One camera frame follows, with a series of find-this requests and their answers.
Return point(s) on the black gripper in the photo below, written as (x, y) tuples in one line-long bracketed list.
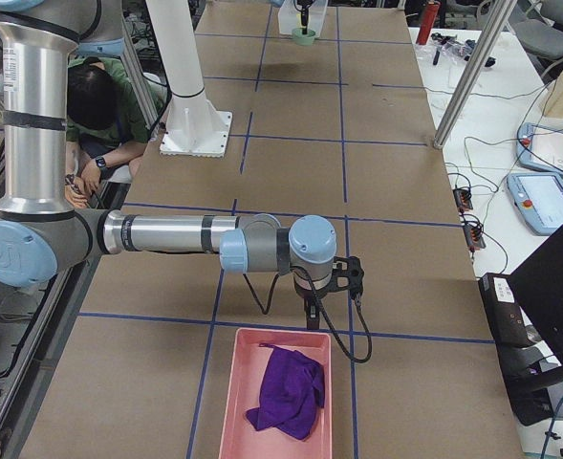
[(304, 7), (309, 295)]

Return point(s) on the light green ceramic bowl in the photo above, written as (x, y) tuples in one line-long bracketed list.
[(303, 37)]

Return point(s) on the purple cloth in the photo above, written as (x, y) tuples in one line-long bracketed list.
[(291, 393)]

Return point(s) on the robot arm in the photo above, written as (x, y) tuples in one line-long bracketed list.
[(41, 234)]

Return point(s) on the clear plastic bin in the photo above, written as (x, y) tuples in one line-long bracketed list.
[(289, 17)]

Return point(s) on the red bottle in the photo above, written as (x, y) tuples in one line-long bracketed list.
[(429, 15)]

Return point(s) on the pink plastic bin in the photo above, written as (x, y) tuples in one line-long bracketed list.
[(252, 350)]

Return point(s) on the person in green shirt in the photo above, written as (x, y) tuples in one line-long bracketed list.
[(106, 128)]

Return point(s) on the near teach pendant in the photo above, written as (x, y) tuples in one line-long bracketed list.
[(538, 197)]

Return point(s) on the teach pendant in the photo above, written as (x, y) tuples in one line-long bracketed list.
[(540, 148), (538, 197)]

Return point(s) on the far teach pendant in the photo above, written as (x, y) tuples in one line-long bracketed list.
[(540, 148)]

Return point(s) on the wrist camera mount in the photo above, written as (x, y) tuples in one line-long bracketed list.
[(347, 275)]

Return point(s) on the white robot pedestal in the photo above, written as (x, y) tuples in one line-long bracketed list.
[(193, 126)]

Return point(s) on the grey aluminium frame post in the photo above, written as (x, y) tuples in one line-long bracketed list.
[(485, 44)]

